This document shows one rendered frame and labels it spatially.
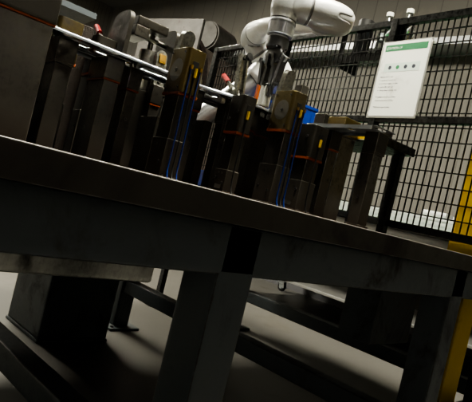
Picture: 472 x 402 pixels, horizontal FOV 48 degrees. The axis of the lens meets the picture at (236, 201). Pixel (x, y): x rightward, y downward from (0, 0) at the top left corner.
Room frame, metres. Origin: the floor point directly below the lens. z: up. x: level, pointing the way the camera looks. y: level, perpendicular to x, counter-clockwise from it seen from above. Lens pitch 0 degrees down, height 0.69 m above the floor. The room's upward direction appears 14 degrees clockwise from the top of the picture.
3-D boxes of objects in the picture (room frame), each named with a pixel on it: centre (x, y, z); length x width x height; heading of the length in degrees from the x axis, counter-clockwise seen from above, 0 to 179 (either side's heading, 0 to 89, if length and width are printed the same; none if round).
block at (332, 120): (1.82, -0.30, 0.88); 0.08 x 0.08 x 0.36; 38
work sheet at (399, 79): (2.01, -0.50, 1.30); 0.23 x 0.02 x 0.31; 38
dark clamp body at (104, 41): (1.62, 0.52, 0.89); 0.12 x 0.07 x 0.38; 38
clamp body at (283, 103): (1.55, -0.10, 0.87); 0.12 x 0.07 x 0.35; 38
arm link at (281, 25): (1.76, -0.01, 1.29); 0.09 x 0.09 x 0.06
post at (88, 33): (1.58, 0.57, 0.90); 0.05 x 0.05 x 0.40; 38
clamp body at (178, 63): (1.35, 0.20, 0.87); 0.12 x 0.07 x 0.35; 38
